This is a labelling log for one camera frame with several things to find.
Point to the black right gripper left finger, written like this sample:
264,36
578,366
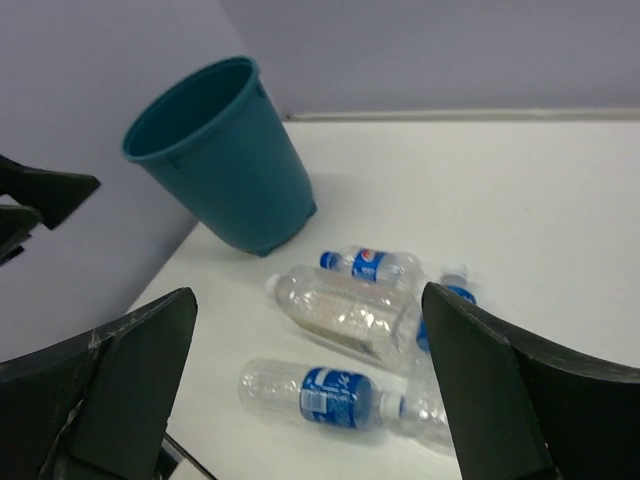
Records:
97,405

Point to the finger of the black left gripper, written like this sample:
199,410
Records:
41,197

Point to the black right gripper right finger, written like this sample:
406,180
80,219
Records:
521,406

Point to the blue label white cap bottle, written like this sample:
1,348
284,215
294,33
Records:
348,400

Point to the teal plastic bin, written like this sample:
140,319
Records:
216,143

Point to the large clear square bottle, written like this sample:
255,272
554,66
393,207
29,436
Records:
373,322

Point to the blue cap Pepsi bottle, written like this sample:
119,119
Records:
400,270

